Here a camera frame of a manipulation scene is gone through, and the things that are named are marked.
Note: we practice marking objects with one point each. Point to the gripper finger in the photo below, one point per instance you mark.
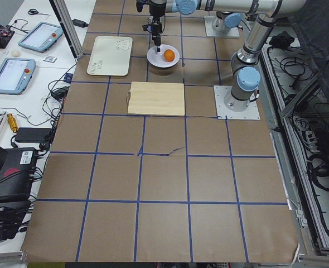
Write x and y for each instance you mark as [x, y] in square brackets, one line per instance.
[158, 46]

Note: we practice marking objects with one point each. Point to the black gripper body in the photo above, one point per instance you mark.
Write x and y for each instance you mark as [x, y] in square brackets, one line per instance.
[156, 10]

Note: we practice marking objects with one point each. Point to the white round plate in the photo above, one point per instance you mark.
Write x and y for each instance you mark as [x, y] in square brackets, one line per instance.
[157, 58]

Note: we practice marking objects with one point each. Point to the orange fruit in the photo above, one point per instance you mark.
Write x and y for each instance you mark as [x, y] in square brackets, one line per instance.
[169, 55]

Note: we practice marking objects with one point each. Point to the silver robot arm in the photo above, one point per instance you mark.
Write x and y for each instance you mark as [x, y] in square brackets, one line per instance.
[231, 19]
[246, 77]

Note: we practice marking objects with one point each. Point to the cream bear tray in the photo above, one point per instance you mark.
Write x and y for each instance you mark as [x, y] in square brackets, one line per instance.
[110, 56]

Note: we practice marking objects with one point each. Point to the wooden cutting board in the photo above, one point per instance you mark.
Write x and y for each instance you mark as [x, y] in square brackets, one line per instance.
[160, 99]

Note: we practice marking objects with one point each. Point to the black power adapter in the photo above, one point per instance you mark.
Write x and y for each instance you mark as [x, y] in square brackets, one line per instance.
[80, 23]

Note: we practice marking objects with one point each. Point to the small printed card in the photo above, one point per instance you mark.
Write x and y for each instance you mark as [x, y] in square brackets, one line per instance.
[50, 59]

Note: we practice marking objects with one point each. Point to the far teach pendant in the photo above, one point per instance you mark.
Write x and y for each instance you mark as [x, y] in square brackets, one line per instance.
[42, 37]

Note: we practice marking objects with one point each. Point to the teach pendant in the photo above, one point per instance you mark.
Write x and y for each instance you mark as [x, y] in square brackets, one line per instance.
[15, 74]
[42, 37]

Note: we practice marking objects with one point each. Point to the black scissors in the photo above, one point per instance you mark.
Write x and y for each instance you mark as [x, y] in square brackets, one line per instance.
[33, 12]

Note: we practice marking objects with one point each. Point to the small white ball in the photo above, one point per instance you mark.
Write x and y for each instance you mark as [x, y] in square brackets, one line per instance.
[15, 53]

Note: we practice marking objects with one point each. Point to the near teach pendant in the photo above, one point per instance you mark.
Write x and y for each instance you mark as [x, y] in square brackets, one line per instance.
[15, 74]

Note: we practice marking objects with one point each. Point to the brown paper table cover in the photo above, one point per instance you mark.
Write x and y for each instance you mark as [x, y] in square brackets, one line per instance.
[146, 188]

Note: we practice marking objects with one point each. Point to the black power brick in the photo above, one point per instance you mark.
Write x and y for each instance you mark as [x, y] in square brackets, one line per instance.
[32, 135]

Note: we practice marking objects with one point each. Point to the gold cylindrical tool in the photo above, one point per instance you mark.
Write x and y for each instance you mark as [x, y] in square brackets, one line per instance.
[12, 123]

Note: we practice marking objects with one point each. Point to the black electronics box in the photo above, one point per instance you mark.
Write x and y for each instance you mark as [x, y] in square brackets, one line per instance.
[17, 166]

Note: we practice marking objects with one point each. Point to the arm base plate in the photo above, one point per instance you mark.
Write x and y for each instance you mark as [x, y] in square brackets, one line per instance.
[227, 107]
[216, 28]

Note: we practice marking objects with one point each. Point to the aluminium frame post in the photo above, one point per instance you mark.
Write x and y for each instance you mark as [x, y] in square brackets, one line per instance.
[61, 12]

